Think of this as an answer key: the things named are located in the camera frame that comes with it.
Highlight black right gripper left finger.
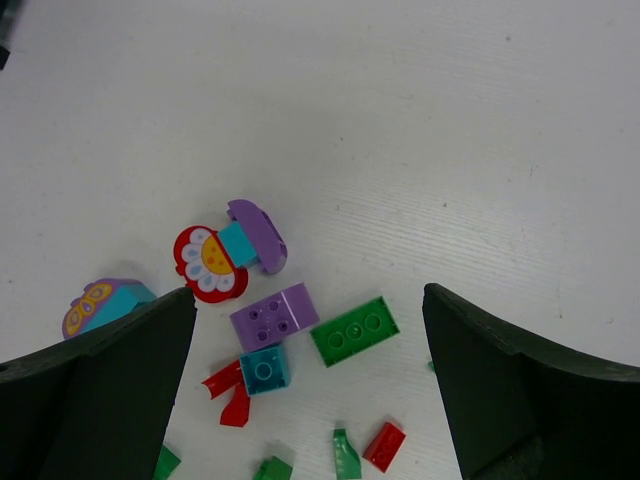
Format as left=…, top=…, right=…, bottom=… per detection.
left=1, top=287, right=196, bottom=479

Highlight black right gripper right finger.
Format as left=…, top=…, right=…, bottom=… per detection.
left=423, top=283, right=639, bottom=479

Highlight purple butterfly lego brick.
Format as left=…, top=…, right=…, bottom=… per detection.
left=61, top=278, right=144, bottom=340

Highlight red flower lego brick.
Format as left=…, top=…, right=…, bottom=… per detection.
left=173, top=225, right=249, bottom=304

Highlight purple round lego brick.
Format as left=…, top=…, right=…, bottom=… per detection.
left=230, top=283, right=320, bottom=353

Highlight purple curved lego brick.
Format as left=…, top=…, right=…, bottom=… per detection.
left=227, top=199, right=288, bottom=274

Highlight teal long lego brick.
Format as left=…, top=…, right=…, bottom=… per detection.
left=83, top=284, right=156, bottom=333

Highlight green small lego left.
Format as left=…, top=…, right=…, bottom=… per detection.
left=152, top=445, right=181, bottom=480

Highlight red arch lego piece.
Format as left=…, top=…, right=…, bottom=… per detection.
left=201, top=359, right=244, bottom=399

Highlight red slope lego piece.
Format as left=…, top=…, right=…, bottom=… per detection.
left=219, top=384, right=251, bottom=428

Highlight red small lego brick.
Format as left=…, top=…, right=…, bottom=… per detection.
left=362, top=422, right=406, bottom=473

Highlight teal square lego brick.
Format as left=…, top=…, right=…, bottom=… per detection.
left=239, top=343, right=291, bottom=397

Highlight green slope lego piece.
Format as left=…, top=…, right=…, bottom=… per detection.
left=332, top=428, right=362, bottom=480

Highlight green stepped lego brick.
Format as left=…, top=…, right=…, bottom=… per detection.
left=253, top=455, right=293, bottom=480

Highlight green flat lego plate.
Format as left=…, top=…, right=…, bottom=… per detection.
left=310, top=296, right=400, bottom=368

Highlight black slatted container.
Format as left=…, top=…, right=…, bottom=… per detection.
left=0, top=0, right=20, bottom=70

